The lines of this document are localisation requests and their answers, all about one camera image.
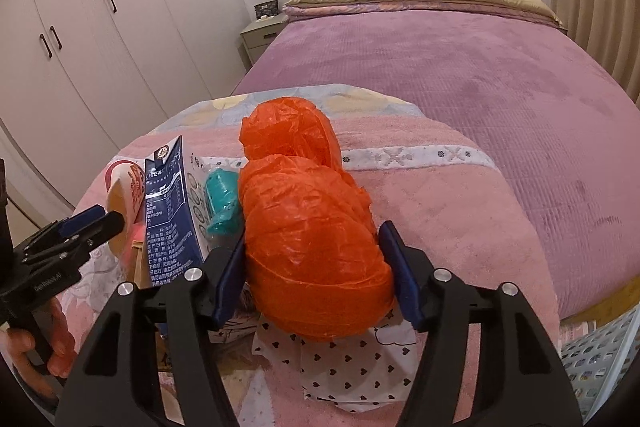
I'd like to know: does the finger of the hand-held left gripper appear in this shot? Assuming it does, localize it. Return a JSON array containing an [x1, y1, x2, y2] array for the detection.
[[21, 211, 126, 267], [56, 205, 108, 235]]

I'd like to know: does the orange plastic bag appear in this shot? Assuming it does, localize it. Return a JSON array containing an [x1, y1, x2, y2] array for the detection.
[[238, 97, 398, 340]]

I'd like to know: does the bed with purple blanket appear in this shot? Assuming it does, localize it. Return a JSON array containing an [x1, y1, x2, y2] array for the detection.
[[231, 3, 640, 322]]

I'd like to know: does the blue milk carton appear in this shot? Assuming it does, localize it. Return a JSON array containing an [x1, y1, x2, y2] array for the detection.
[[144, 136, 207, 289]]

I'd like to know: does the person's left hand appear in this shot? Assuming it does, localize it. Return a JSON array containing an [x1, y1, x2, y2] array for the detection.
[[0, 298, 77, 389]]

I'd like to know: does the heart-printed white cloth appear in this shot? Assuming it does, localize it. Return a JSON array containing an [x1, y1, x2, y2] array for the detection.
[[250, 304, 422, 413]]

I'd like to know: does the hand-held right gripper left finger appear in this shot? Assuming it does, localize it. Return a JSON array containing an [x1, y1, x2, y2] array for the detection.
[[57, 241, 248, 427]]

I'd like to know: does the teal plastic bag roll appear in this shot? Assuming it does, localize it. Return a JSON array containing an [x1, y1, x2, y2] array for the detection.
[[202, 168, 242, 238]]

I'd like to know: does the beige nightstand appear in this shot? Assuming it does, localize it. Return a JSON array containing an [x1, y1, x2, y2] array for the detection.
[[239, 14, 287, 70]]

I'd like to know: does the pink printed blanket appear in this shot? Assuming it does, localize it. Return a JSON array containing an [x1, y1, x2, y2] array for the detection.
[[55, 91, 562, 427]]

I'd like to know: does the pink and white paper cup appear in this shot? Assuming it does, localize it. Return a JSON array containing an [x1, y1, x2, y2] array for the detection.
[[104, 159, 148, 258]]

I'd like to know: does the white wardrobe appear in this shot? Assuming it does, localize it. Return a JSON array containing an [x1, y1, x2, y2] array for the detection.
[[0, 0, 282, 212]]

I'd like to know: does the white plastic basket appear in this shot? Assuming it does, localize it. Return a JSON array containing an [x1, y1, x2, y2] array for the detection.
[[557, 302, 640, 424]]

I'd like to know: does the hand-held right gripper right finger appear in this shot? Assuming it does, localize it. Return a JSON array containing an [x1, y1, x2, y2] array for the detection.
[[377, 221, 585, 427]]

